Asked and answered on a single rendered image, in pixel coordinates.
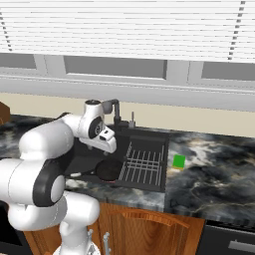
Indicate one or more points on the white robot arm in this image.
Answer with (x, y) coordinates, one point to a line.
(40, 172)

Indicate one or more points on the white window blind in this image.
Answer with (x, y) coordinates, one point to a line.
(126, 26)

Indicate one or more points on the white window frame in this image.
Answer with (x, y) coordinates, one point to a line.
(179, 78)

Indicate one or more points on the dark grey tap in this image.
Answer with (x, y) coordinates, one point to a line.
(116, 114)

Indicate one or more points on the green sponge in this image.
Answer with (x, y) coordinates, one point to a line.
(179, 161)

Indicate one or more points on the brown wooden block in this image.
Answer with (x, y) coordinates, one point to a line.
(4, 113)

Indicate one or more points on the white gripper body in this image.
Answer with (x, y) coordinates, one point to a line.
(103, 144)

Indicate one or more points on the black pan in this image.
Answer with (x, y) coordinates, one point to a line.
(109, 170)

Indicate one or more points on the black dishwasher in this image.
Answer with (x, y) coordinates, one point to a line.
(229, 239)

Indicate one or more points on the black sink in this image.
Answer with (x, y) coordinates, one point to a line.
(146, 139)

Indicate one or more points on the black appliance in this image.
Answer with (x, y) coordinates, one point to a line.
(8, 232)

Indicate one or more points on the grey tap lever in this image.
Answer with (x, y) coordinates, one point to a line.
(132, 120)

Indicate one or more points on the wooden cupboard door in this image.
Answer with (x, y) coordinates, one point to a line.
(149, 232)
(40, 240)

